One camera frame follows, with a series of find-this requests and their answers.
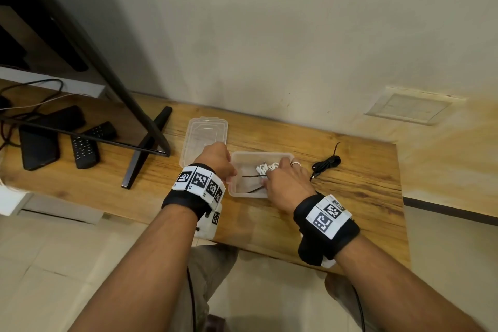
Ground transparent plastic box lid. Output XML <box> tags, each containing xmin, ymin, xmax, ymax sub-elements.
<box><xmin>179</xmin><ymin>116</ymin><xmax>229</xmax><ymax>169</ymax></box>

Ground transparent plastic box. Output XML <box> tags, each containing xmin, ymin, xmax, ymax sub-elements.
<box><xmin>227</xmin><ymin>151</ymin><xmax>296</xmax><ymax>199</ymax></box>

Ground person's right hand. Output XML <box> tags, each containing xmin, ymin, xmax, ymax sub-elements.
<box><xmin>262</xmin><ymin>156</ymin><xmax>318</xmax><ymax>215</ymax></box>

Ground person's left forearm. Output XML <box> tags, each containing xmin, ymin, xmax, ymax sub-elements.
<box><xmin>68</xmin><ymin>204</ymin><xmax>200</xmax><ymax>332</ymax></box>

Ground black flat device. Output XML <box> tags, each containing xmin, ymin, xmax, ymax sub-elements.
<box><xmin>18</xmin><ymin>127</ymin><xmax>61</xmax><ymax>172</ymax></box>

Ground black television cable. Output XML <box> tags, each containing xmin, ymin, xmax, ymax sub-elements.
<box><xmin>0</xmin><ymin>78</ymin><xmax>65</xmax><ymax>150</ymax></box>

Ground black remote control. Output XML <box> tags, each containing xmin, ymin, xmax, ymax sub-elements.
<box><xmin>70</xmin><ymin>135</ymin><xmax>102</xmax><ymax>170</ymax></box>

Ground person's right forearm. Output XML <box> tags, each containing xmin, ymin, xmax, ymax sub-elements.
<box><xmin>334</xmin><ymin>233</ymin><xmax>488</xmax><ymax>332</ymax></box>

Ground black USB cable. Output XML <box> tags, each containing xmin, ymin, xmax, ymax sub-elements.
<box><xmin>309</xmin><ymin>155</ymin><xmax>343</xmax><ymax>182</ymax></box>

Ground black camera cable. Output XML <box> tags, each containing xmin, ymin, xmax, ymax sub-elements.
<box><xmin>186</xmin><ymin>267</ymin><xmax>197</xmax><ymax>332</ymax></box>
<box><xmin>351</xmin><ymin>284</ymin><xmax>367</xmax><ymax>332</ymax></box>

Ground beige wall plate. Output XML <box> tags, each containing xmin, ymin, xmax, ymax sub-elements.
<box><xmin>364</xmin><ymin>85</ymin><xmax>466</xmax><ymax>127</ymax></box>

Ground black television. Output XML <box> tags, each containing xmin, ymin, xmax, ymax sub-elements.
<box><xmin>0</xmin><ymin>0</ymin><xmax>172</xmax><ymax>159</ymax></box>

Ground person's left hand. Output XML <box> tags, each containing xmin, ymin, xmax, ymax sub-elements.
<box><xmin>193</xmin><ymin>142</ymin><xmax>239</xmax><ymax>185</ymax></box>

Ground white furniture panel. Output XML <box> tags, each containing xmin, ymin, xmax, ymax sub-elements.
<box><xmin>0</xmin><ymin>185</ymin><xmax>33</xmax><ymax>217</ymax></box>

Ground white flat device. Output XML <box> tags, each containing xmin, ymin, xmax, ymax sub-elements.
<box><xmin>0</xmin><ymin>66</ymin><xmax>107</xmax><ymax>100</ymax></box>

